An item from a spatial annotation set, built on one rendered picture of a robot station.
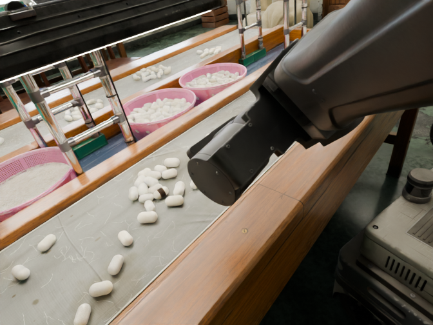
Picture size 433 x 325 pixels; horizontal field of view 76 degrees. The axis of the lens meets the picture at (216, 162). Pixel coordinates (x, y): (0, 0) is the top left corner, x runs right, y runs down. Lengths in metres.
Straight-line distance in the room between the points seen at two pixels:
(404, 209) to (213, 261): 0.66
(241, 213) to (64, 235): 0.35
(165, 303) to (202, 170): 0.23
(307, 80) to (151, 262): 0.40
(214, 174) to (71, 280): 0.37
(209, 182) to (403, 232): 0.71
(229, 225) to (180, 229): 0.10
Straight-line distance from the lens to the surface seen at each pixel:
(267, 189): 0.53
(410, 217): 0.94
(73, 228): 0.64
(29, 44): 0.48
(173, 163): 0.66
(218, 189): 0.25
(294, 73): 0.18
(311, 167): 0.58
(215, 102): 0.89
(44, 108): 0.68
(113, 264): 0.50
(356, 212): 1.58
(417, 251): 0.87
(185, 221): 0.54
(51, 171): 0.88
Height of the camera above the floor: 1.12
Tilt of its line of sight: 35 degrees down
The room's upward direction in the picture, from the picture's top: 11 degrees counter-clockwise
